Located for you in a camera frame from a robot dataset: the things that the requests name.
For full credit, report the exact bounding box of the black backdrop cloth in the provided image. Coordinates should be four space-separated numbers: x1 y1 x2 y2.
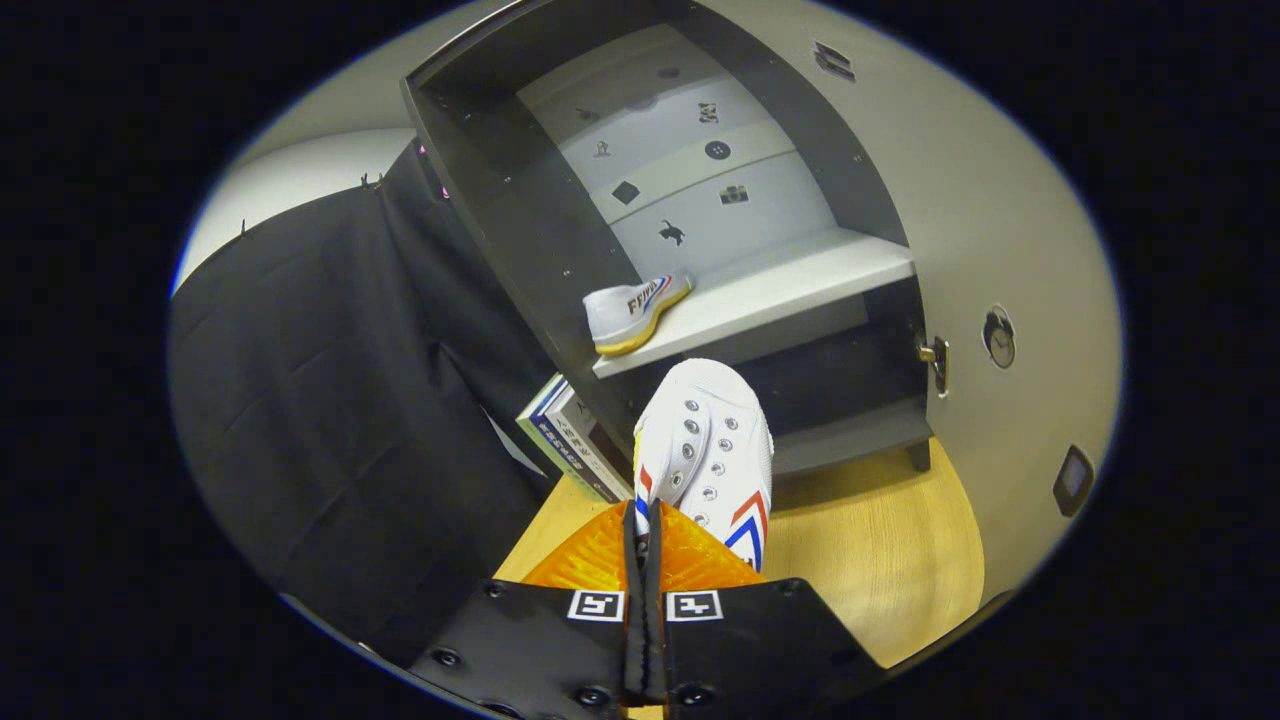
168 140 621 666

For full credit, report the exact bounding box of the blue book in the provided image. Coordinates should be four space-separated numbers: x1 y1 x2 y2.
525 383 633 499

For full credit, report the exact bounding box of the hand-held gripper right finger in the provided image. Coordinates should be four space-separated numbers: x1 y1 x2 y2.
645 498 891 720

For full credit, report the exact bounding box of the white shoe with yellow sole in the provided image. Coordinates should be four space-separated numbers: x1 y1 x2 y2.
583 270 694 357

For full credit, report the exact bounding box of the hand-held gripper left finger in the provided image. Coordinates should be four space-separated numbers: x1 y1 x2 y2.
410 500 651 720

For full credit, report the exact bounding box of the white shoe with striped side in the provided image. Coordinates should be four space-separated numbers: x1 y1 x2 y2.
632 358 776 573

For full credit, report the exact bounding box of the white cabinet shelf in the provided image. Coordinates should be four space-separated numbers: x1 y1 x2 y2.
592 228 916 379

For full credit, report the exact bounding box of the dark grey shoe cabinet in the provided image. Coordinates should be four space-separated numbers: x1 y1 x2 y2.
400 0 951 476

